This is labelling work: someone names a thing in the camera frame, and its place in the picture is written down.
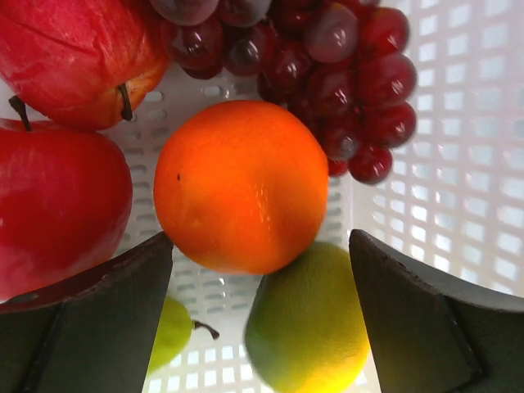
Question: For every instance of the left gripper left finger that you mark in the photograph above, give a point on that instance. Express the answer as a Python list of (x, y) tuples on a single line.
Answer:
[(92, 332)]

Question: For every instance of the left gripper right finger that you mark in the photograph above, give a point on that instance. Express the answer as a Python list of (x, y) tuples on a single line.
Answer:
[(432, 332)]

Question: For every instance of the yellow green pear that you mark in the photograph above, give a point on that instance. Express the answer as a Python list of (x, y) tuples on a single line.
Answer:
[(174, 330)]

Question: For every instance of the yellow green mango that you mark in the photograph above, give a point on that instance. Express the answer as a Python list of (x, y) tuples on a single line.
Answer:
[(306, 331)]

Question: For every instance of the orange fruit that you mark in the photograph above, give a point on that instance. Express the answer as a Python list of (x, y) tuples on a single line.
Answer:
[(241, 187)]

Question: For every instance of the red green apple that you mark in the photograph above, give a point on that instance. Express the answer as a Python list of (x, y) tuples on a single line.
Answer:
[(66, 198)]

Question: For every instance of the small red apple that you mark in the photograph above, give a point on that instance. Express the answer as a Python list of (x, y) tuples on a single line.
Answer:
[(84, 64)]

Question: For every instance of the dark purple grape bunch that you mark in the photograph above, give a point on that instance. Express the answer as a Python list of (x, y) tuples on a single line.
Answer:
[(338, 66)]

